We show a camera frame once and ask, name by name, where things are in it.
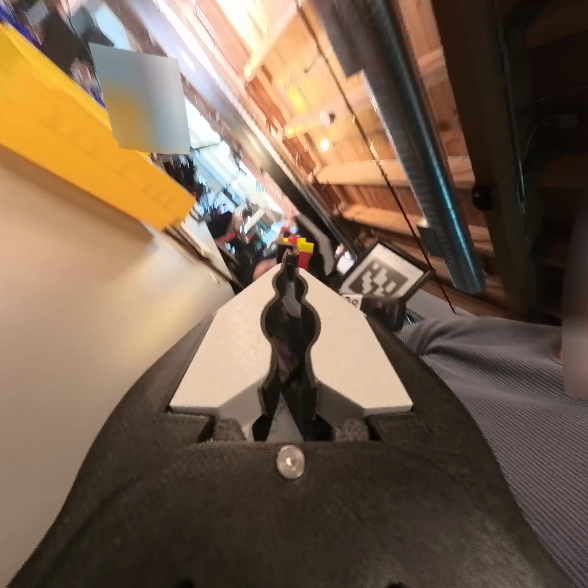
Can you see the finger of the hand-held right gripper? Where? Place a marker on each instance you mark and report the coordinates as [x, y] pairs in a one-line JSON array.
[[328, 255]]

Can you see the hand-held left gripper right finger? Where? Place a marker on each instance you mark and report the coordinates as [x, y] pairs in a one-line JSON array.
[[358, 358]]

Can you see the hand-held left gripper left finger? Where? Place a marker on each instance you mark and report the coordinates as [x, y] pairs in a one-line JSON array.
[[225, 358]]

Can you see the red yellow black lego assembly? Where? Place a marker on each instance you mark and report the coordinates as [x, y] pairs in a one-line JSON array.
[[305, 248]]

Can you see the yellow plastic bin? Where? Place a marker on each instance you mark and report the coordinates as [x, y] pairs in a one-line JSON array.
[[69, 138]]

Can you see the metal ventilation duct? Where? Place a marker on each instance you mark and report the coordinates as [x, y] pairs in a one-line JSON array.
[[427, 160]]

